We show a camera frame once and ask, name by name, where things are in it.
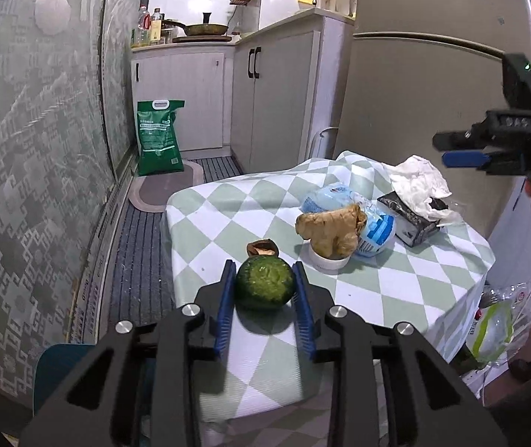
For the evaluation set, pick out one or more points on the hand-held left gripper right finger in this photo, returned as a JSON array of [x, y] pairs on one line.
[[303, 309]]

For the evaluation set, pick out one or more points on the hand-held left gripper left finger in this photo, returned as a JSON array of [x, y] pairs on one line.
[[224, 309]]

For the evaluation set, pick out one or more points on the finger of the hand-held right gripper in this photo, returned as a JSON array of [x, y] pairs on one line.
[[463, 159], [456, 139]]

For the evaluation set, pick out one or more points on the green round fruit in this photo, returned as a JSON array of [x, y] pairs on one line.
[[263, 284]]

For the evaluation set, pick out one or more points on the blue white tissue packet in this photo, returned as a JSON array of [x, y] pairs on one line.
[[375, 230]]

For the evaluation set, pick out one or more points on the teal trash bin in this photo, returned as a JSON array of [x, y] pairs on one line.
[[55, 368]]

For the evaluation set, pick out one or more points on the crumpled white tissue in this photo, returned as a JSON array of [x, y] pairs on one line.
[[421, 181]]

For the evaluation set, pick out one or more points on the white round bowl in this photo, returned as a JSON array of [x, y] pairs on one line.
[[326, 264]]

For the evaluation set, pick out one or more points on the beige refrigerator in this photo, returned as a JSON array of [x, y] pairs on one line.
[[423, 79]]

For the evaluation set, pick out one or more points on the brown nut shell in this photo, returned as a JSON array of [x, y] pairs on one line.
[[261, 248]]

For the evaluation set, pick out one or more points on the black tissue box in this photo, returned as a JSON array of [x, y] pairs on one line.
[[409, 221]]

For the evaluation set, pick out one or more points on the ginger root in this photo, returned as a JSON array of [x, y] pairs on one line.
[[333, 228]]

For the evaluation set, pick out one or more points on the green white checkered tablecloth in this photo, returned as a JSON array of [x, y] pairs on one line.
[[228, 214]]

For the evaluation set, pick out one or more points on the striped grey floor mat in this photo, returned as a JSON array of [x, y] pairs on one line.
[[139, 260]]

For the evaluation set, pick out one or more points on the white chair back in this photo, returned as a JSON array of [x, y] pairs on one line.
[[323, 142]]

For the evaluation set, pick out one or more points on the oval grey floor mat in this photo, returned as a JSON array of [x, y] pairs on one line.
[[160, 188]]

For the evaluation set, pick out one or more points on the clear plastic bag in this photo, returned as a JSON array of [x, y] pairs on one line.
[[496, 326]]

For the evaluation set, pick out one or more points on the white kitchen cabinet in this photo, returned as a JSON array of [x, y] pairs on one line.
[[284, 93]]

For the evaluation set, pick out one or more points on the green rice bag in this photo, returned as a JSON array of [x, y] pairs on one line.
[[158, 139]]

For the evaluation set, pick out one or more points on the patterned glass sliding door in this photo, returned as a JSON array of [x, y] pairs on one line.
[[37, 158]]

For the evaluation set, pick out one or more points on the frying pan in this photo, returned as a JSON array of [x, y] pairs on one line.
[[204, 29]]

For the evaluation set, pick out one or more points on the cooking oil bottle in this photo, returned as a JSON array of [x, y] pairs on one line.
[[156, 27], [143, 25]]

